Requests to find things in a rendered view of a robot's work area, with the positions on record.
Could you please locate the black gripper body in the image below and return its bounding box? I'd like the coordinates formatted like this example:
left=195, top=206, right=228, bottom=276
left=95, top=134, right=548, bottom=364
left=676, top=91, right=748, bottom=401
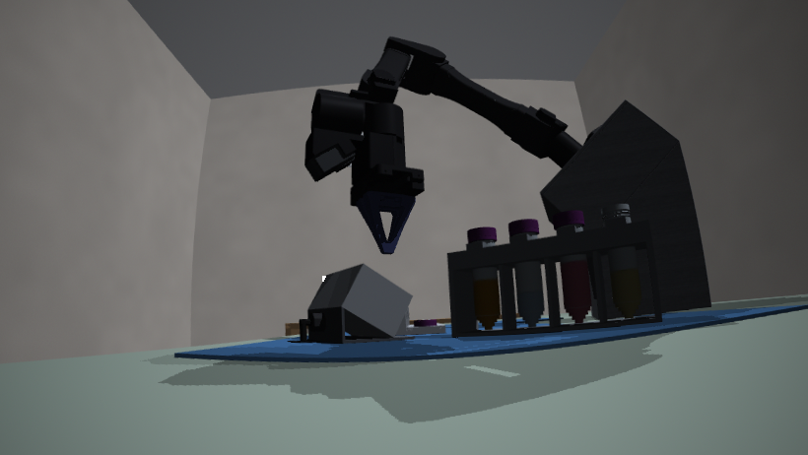
left=351, top=136, right=425, bottom=207

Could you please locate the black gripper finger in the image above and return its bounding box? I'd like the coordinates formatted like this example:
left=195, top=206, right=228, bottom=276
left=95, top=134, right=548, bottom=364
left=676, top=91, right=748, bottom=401
left=357, top=198, right=399, bottom=254
left=363, top=191, right=416, bottom=254

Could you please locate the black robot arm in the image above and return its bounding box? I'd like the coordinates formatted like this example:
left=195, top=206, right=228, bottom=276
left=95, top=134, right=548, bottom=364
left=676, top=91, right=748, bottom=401
left=304, top=36, right=582, bottom=185

